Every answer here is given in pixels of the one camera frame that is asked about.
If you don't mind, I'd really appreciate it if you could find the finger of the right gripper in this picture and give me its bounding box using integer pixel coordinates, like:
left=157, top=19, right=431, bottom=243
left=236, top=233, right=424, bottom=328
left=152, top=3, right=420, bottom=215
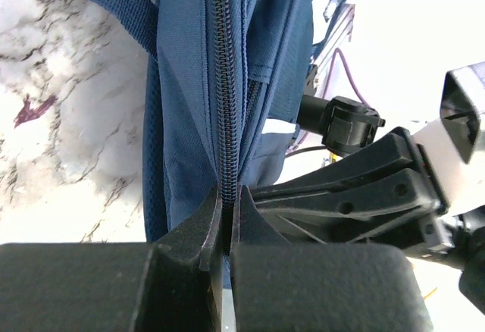
left=254, top=168, right=437, bottom=246
left=251, top=132, right=415, bottom=202

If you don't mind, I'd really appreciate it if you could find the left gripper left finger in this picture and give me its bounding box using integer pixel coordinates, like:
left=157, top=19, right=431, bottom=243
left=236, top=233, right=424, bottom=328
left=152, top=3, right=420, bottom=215
left=1, top=189, right=222, bottom=331

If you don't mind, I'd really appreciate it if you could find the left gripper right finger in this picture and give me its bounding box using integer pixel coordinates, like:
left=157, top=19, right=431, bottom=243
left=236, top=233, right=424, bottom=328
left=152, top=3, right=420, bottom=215
left=231, top=187, right=433, bottom=331

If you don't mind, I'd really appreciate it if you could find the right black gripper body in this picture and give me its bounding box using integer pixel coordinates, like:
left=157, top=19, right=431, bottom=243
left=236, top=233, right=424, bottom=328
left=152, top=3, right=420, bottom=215
left=390, top=127, right=466, bottom=256

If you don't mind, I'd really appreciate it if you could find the navy blue student backpack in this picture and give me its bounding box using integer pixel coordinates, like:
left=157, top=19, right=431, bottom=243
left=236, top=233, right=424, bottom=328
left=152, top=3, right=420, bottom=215
left=30, top=0, right=368, bottom=242

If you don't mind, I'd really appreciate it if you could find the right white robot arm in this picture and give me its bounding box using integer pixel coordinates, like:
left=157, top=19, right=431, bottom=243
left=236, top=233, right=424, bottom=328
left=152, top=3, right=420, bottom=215
left=252, top=63, right=484, bottom=309

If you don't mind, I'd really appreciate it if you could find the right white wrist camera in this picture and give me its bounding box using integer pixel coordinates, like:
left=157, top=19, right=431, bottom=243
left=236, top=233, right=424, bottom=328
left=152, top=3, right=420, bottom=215
left=413, top=119, right=475, bottom=215

